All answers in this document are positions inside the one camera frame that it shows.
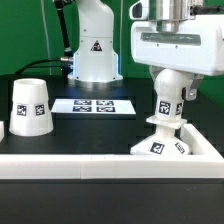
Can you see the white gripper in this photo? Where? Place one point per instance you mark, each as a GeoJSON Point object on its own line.
{"type": "Point", "coordinates": [197, 47]}

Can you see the white lamp base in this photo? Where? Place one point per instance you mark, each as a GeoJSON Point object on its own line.
{"type": "Point", "coordinates": [163, 142]}

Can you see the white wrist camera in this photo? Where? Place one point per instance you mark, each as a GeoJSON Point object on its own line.
{"type": "Point", "coordinates": [140, 10]}

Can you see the white lamp shade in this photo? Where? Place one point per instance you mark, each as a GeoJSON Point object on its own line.
{"type": "Point", "coordinates": [30, 115]}

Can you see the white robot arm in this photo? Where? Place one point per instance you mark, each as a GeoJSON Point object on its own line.
{"type": "Point", "coordinates": [96, 62]}

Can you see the white lamp bulb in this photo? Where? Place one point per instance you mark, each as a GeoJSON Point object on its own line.
{"type": "Point", "coordinates": [169, 86]}

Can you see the white marker sheet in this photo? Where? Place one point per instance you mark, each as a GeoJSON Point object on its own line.
{"type": "Point", "coordinates": [93, 106]}

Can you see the white frame wall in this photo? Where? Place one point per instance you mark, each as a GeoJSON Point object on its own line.
{"type": "Point", "coordinates": [204, 162]}

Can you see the white block at left edge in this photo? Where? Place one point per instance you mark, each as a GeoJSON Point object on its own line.
{"type": "Point", "coordinates": [1, 130]}

